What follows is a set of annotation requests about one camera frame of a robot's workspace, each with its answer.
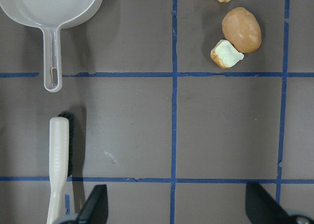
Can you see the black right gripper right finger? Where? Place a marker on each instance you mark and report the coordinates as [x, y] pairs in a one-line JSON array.
[[261, 207]]

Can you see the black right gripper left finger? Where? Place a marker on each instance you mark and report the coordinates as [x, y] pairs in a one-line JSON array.
[[95, 210]]

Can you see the bread piece with crust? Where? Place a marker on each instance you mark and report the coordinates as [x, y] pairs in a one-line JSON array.
[[225, 55]]

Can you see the brown potato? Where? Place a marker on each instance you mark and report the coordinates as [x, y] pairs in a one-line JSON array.
[[241, 29]]

